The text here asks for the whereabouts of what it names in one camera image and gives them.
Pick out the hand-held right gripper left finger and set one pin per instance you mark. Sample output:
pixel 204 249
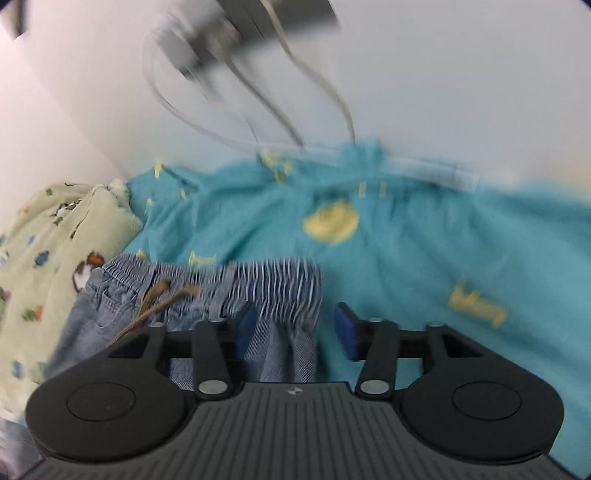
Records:
pixel 245 326

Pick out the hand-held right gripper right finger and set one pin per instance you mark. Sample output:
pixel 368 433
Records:
pixel 347 333

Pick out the blue denim pants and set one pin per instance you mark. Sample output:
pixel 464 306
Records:
pixel 272 295

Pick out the teal blanket with yellow print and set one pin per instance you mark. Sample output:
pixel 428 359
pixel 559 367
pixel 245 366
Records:
pixel 415 249

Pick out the pale green printed cloth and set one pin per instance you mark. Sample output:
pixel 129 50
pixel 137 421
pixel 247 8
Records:
pixel 51 258

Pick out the grey power adapter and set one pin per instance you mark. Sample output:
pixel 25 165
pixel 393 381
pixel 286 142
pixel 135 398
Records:
pixel 189 46

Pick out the grey wall-mounted box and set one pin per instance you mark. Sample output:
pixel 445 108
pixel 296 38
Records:
pixel 277 18

